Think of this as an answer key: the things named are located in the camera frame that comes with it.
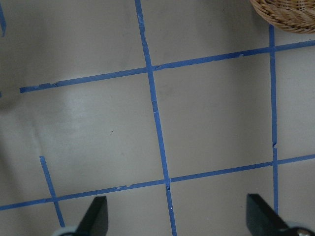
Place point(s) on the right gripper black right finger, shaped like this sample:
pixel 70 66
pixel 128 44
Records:
pixel 261 219

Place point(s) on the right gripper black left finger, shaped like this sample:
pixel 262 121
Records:
pixel 95 220

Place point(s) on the wicker basket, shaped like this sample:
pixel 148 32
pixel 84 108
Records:
pixel 295 16

